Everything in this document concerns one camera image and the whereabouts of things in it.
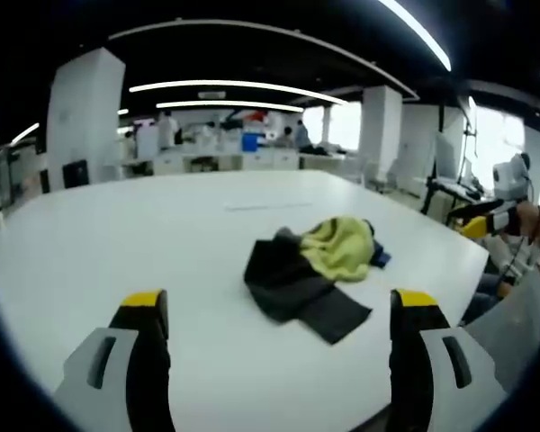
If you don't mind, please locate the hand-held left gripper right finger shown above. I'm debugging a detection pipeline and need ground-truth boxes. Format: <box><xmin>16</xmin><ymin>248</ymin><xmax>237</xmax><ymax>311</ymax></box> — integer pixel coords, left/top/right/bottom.
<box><xmin>389</xmin><ymin>289</ymin><xmax>509</xmax><ymax>432</ymax></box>

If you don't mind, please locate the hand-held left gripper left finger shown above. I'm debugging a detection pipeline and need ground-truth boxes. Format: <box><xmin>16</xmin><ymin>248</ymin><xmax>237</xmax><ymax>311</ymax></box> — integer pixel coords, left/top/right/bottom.
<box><xmin>52</xmin><ymin>289</ymin><xmax>176</xmax><ymax>432</ymax></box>

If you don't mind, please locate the person's right hand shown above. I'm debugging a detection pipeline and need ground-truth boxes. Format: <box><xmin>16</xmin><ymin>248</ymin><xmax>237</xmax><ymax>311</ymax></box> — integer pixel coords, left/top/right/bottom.
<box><xmin>515</xmin><ymin>201</ymin><xmax>540</xmax><ymax>247</ymax></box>

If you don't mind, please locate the black side desk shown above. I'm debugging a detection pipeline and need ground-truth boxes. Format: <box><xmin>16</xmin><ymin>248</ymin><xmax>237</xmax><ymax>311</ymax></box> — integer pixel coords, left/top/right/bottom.
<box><xmin>420</xmin><ymin>174</ymin><xmax>487</xmax><ymax>217</ymax></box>

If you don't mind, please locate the grey chair back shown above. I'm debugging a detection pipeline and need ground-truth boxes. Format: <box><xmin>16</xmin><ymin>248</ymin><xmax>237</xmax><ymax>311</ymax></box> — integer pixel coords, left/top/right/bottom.
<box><xmin>463</xmin><ymin>269</ymin><xmax>540</xmax><ymax>395</ymax></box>

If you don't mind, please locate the black office chair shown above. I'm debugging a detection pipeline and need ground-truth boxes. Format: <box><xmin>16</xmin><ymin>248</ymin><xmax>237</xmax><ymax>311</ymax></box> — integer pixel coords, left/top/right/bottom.
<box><xmin>61</xmin><ymin>158</ymin><xmax>90</xmax><ymax>189</ymax></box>

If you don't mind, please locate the white cabinet counter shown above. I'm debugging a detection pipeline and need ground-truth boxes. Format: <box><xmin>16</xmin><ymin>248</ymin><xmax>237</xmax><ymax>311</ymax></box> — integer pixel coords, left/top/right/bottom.
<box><xmin>152</xmin><ymin>146</ymin><xmax>301</xmax><ymax>176</ymax></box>

